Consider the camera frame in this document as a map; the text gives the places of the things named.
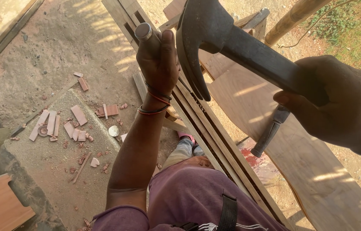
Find black chest strap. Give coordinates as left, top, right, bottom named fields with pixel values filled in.
left=172, top=190, right=239, bottom=231

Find pink shoe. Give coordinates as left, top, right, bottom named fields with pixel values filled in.
left=177, top=131, right=196, bottom=144

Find person's right hand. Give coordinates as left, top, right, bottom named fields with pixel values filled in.
left=273, top=55, right=361, bottom=161

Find black-handled chisel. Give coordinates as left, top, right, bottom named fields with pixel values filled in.
left=250, top=105, right=292, bottom=158

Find scattered reddish wood offcuts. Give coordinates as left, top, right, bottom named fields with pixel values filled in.
left=9, top=71, right=130, bottom=175

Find purple shirt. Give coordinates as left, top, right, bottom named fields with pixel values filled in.
left=91, top=156, right=291, bottom=231

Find metal-capped chisel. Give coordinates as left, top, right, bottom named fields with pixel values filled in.
left=134, top=22, right=163, bottom=52

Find thin brown cord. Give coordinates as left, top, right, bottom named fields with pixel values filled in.
left=277, top=0, right=355, bottom=49

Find wide wooden plank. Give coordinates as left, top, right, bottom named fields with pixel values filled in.
left=204, top=53, right=361, bottom=231

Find thin wooden stick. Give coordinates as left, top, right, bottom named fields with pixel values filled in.
left=72, top=152, right=92, bottom=184

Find weathered wooden beam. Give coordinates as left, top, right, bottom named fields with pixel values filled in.
left=0, top=0, right=45, bottom=81

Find black claw hammer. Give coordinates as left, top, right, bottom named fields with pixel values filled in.
left=175, top=0, right=330, bottom=107

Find grey jeans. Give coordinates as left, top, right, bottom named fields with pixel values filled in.
left=161, top=136, right=207, bottom=170

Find slatted wooden frame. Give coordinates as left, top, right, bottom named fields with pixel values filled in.
left=101, top=0, right=294, bottom=231

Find person's left hand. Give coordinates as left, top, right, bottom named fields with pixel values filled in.
left=135, top=30, right=181, bottom=96

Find round wooden pole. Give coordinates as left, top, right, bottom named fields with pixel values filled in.
left=265, top=0, right=332, bottom=46

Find red and black wrist bands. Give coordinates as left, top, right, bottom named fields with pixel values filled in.
left=137, top=82, right=173, bottom=116

